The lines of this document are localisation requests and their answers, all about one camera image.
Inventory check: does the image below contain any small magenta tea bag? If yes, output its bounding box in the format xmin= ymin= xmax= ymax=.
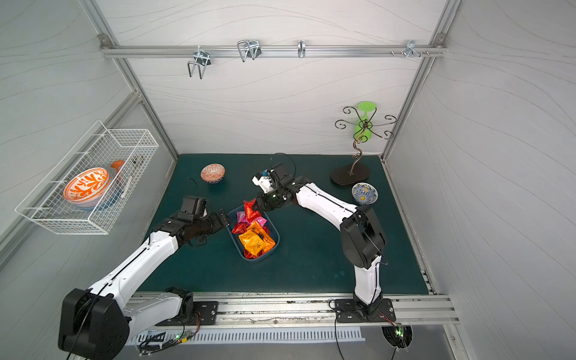
xmin=253 ymin=216 xmax=267 ymax=228

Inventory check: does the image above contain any red tea bag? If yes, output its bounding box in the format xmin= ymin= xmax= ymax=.
xmin=244 ymin=199 xmax=262 ymax=224
xmin=231 ymin=223 xmax=250 ymax=235
xmin=244 ymin=250 xmax=258 ymax=260

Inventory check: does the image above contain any blue plastic storage box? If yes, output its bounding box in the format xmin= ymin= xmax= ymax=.
xmin=227 ymin=205 xmax=280 ymax=263

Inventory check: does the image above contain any large magenta tea bag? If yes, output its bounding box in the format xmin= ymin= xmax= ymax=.
xmin=236 ymin=211 xmax=249 ymax=224

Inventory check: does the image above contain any yellow tea bag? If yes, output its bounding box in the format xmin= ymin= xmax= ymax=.
xmin=238 ymin=229 xmax=275 ymax=257

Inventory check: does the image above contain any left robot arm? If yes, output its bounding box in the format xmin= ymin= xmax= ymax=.
xmin=58 ymin=210 xmax=230 ymax=359

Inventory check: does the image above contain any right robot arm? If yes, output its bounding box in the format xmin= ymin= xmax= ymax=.
xmin=251 ymin=175 xmax=386 ymax=309

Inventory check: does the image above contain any red patterned bowl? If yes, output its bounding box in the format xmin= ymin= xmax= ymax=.
xmin=200 ymin=163 xmax=226 ymax=184

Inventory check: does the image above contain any metal scroll hook stand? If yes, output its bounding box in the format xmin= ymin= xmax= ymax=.
xmin=331 ymin=105 xmax=398 ymax=187

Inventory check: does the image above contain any green table mat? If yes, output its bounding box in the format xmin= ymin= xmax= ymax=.
xmin=142 ymin=154 xmax=428 ymax=295

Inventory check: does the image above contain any blue yellow patterned bowl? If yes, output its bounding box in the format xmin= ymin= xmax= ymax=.
xmin=351 ymin=182 xmax=379 ymax=205

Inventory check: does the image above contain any orange spoon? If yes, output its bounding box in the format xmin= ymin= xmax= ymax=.
xmin=110 ymin=160 xmax=125 ymax=173

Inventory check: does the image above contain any green plastic goblet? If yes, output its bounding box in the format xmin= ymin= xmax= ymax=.
xmin=354 ymin=101 xmax=377 ymax=143

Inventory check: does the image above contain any orange white patterned bowl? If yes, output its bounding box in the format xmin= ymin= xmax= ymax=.
xmin=63 ymin=167 xmax=112 ymax=209

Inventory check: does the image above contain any white vent strip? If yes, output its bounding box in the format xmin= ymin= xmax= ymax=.
xmin=134 ymin=327 xmax=366 ymax=347

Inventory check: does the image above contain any small metal hook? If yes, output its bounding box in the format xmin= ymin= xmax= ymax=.
xmin=297 ymin=40 xmax=306 ymax=59

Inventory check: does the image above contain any metal double hook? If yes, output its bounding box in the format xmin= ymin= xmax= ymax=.
xmin=187 ymin=46 xmax=212 ymax=80

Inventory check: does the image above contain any round black floor port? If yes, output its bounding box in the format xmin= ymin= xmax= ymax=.
xmin=381 ymin=325 xmax=413 ymax=349

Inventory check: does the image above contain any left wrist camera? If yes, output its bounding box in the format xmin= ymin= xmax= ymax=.
xmin=180 ymin=195 xmax=208 ymax=218

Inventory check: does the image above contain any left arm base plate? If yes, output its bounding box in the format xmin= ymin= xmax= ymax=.
xmin=157 ymin=301 xmax=219 ymax=326

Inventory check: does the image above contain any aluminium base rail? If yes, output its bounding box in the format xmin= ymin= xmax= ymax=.
xmin=98 ymin=292 xmax=461 ymax=333

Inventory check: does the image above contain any white wire basket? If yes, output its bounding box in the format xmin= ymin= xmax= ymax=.
xmin=15 ymin=121 xmax=158 ymax=236

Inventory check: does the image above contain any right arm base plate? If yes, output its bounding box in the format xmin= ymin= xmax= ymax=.
xmin=328 ymin=298 xmax=396 ymax=323

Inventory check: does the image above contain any metal wire hook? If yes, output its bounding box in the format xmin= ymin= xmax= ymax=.
xmin=237 ymin=40 xmax=262 ymax=62

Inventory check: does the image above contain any metal bracket hook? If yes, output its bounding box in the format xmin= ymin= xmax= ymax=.
xmin=390 ymin=40 xmax=430 ymax=59

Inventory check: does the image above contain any horizontal aluminium rail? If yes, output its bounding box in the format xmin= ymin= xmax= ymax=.
xmin=100 ymin=43 xmax=448 ymax=59

